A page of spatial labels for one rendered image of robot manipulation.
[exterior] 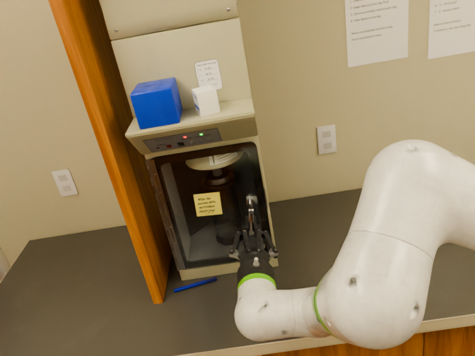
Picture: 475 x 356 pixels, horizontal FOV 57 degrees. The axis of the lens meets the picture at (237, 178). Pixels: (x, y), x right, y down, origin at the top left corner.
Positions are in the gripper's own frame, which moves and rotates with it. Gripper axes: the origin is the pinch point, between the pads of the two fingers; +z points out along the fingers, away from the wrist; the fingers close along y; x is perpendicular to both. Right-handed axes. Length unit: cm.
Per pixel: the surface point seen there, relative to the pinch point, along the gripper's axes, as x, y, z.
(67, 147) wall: -5, 67, 48
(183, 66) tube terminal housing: -45.1, 17.0, 5.4
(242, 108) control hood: -36.4, 2.5, -2.1
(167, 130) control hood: -32.5, 20.7, -5.9
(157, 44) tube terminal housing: -51, 23, 5
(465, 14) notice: -51, -75, 48
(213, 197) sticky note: -7.5, 10.6, 4.1
